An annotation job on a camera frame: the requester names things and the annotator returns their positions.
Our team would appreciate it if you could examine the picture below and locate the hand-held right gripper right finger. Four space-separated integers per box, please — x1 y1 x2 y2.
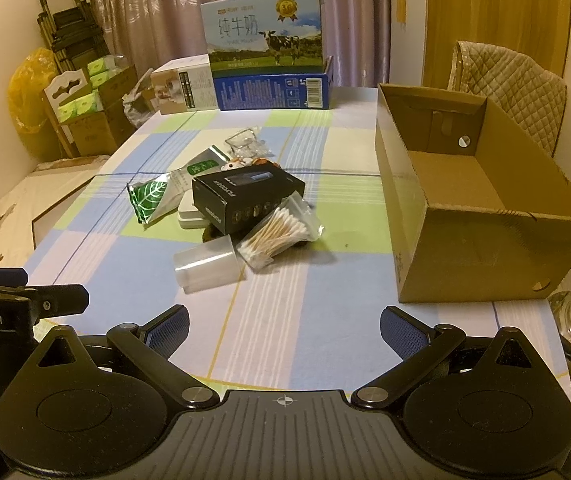
353 306 533 408

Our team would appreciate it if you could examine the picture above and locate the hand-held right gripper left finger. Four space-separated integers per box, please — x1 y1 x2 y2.
35 305 218 408

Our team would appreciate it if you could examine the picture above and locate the clear plastic cup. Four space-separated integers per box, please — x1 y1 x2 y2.
172 236 240 293

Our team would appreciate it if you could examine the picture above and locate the brown cardboard box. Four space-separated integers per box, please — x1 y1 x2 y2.
375 82 571 304

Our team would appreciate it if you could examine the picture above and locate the small white box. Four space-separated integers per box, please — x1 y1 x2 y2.
176 195 211 229

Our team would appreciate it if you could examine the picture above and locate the silver green leaf pouch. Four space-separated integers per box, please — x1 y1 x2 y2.
126 146 231 224

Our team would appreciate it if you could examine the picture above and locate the bag of cotton swabs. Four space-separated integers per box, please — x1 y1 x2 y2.
235 194 325 268

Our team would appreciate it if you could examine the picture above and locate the black product box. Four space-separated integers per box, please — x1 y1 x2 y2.
192 167 306 236

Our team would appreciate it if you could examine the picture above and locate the orange toy car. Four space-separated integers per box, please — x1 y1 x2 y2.
220 156 282 171

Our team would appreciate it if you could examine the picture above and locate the clear plastic container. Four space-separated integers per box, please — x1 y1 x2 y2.
225 128 273 158

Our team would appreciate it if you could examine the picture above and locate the yellow plastic bag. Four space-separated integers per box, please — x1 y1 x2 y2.
8 47 61 133

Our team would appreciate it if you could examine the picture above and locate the crumpled grey plastic bag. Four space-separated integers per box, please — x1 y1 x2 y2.
122 80 158 128

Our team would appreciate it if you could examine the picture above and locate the brown tissue carton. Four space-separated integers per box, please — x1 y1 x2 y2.
88 55 138 131

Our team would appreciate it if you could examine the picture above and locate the brown white carton box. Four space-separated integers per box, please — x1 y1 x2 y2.
150 56 217 115

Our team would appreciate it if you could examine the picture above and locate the blue carton box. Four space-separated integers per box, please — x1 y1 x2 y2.
212 55 335 111

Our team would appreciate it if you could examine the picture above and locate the quilted beige chair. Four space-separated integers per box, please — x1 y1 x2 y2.
446 40 567 158

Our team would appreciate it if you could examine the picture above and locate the pink curtain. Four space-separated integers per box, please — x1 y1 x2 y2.
85 0 401 88

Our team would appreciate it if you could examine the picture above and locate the cow print milk carton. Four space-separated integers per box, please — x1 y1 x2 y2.
200 0 327 73

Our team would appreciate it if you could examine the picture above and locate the wooden door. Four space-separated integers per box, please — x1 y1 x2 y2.
421 0 571 91

